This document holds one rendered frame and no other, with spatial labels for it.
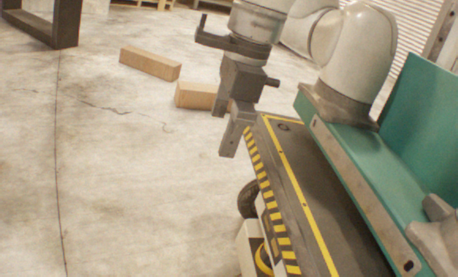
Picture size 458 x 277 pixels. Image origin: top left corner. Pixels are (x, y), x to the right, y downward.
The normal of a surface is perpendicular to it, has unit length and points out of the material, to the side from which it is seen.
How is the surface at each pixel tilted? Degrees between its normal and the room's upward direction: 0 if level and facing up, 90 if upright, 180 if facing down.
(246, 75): 90
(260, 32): 90
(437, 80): 90
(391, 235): 90
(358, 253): 0
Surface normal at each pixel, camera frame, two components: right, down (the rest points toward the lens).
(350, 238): 0.26, -0.84
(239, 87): 0.13, 0.51
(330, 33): -0.82, -0.07
